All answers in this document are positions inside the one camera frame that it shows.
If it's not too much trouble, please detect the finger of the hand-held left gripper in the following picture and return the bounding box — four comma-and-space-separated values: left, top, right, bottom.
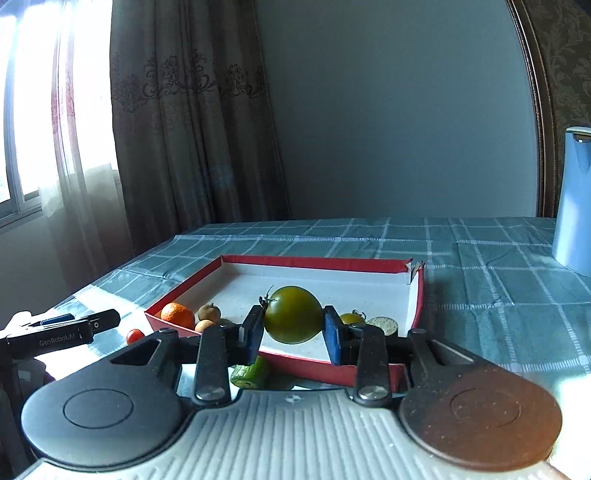
76, 309, 122, 334
32, 313, 77, 326

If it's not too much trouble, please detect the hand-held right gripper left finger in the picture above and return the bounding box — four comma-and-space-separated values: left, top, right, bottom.
108, 305, 265, 408

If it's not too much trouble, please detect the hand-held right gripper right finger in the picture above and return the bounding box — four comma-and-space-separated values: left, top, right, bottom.
322, 305, 482, 408

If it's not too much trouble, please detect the large green tomato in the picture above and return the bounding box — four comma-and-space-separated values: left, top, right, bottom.
260, 285, 325, 345

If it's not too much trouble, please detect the eggplant slice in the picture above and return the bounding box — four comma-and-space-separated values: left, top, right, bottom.
367, 316, 399, 336

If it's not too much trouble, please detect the red shallow cardboard box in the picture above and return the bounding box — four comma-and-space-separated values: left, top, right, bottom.
144, 255, 426, 393

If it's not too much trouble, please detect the orange mandarin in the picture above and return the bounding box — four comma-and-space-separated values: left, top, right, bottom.
161, 302, 196, 330

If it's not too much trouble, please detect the teal checked tablecloth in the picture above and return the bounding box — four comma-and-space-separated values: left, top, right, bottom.
46, 217, 591, 467

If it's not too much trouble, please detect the sheer white curtain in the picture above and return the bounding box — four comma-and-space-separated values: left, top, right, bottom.
39, 0, 137, 296

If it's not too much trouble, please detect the window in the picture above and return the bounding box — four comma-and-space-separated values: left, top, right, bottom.
0, 0, 63, 224

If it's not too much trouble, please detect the brown patterned curtain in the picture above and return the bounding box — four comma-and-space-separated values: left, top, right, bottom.
110, 0, 291, 259

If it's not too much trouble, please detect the light blue kettle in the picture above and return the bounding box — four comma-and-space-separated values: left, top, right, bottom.
551, 126, 591, 272

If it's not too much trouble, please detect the dark wooden frame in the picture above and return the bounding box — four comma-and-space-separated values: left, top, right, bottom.
505, 0, 561, 219

